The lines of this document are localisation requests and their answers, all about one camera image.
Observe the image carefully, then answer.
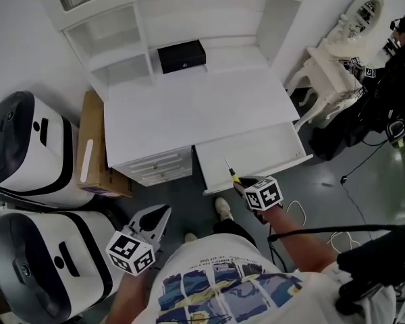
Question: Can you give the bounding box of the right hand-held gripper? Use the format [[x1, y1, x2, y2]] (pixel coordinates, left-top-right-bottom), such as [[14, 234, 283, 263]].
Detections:
[[232, 175, 284, 212]]

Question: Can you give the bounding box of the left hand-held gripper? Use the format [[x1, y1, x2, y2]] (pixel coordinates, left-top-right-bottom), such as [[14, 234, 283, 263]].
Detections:
[[105, 204, 172, 277]]

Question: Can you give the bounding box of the yellow screwdriver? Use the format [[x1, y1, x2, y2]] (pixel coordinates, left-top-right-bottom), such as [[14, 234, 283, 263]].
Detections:
[[224, 157, 242, 184]]

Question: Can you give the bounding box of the person's left forearm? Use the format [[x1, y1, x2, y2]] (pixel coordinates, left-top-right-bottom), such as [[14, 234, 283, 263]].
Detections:
[[111, 268, 163, 324]]

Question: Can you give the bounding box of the person's right forearm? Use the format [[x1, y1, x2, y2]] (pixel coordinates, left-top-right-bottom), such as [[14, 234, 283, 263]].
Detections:
[[265, 203, 338, 273]]

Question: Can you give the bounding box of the black shoulder pack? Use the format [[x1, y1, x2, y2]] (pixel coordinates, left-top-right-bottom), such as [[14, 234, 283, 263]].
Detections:
[[335, 218, 405, 317]]

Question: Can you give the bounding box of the small white desk drawer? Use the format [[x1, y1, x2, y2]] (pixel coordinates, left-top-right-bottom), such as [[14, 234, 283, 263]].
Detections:
[[138, 167, 193, 187], [128, 149, 190, 172]]

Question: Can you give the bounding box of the person's black trouser leg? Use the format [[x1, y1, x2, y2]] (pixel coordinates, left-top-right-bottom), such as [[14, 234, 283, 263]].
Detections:
[[212, 214, 257, 248]]

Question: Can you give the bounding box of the white and black machine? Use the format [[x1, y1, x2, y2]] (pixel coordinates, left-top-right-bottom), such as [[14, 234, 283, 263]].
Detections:
[[0, 90, 97, 212], [0, 210, 122, 324]]

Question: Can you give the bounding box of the person's white printed shirt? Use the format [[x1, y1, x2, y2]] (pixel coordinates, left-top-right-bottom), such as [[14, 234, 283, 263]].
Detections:
[[143, 233, 398, 324]]

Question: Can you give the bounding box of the white desk with hutch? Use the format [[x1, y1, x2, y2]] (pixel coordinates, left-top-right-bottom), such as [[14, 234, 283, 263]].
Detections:
[[33, 0, 315, 197]]

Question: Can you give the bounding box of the brown cardboard box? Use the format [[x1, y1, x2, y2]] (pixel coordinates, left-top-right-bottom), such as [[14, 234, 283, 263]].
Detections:
[[76, 90, 134, 198]]

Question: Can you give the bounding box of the black box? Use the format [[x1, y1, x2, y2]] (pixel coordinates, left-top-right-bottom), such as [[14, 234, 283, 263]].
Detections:
[[157, 39, 207, 75]]

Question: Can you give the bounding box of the white dressing table with mirror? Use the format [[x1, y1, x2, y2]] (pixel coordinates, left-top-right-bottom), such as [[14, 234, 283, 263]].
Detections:
[[285, 0, 385, 133]]

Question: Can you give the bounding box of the white cable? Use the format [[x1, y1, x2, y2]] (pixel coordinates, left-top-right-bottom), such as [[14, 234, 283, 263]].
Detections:
[[285, 200, 362, 249]]

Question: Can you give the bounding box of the thick black cable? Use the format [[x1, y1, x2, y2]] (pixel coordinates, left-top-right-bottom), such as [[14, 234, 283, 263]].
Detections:
[[267, 223, 405, 243]]

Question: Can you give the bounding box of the thin black floor cable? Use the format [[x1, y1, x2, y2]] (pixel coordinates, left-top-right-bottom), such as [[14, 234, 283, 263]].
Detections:
[[339, 140, 392, 232]]

